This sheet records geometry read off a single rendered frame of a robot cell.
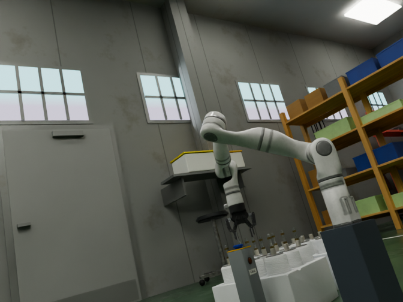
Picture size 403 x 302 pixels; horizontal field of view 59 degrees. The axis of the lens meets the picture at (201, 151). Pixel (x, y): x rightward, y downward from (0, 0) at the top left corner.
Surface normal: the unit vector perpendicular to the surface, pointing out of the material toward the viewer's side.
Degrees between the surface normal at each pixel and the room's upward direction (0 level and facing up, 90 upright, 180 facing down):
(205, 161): 90
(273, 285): 90
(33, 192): 90
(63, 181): 90
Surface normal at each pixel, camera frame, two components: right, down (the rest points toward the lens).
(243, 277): -0.64, -0.05
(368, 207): -0.79, 0.04
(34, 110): 0.51, -0.36
